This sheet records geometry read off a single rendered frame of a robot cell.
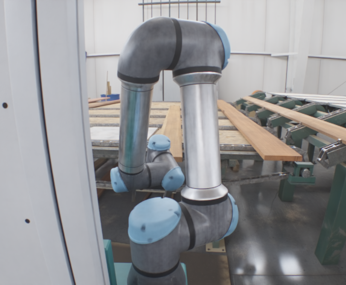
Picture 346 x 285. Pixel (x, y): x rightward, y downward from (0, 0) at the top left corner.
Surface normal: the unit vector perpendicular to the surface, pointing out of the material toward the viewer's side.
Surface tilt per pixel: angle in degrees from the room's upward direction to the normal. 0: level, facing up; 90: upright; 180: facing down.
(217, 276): 0
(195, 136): 83
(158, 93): 90
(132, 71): 106
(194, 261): 0
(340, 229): 90
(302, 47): 99
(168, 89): 90
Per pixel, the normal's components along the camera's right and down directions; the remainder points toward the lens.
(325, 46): -0.33, 0.27
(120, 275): 0.00, -0.97
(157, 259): 0.15, 0.26
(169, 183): 0.39, 0.61
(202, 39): 0.41, 0.14
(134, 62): -0.18, 0.43
